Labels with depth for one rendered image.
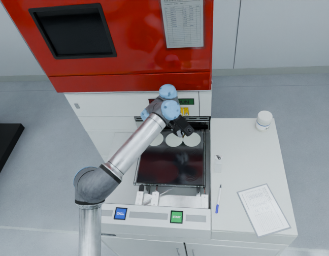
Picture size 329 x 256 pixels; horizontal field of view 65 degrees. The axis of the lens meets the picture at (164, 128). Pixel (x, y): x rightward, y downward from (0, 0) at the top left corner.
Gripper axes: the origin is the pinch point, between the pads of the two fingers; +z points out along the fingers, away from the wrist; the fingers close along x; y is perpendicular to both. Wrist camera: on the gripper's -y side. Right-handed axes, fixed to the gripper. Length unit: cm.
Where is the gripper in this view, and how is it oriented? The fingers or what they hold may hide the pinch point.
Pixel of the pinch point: (182, 135)
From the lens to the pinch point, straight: 138.6
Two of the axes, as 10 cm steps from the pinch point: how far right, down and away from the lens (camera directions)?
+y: -6.9, -4.9, 5.2
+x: -6.9, 6.5, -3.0
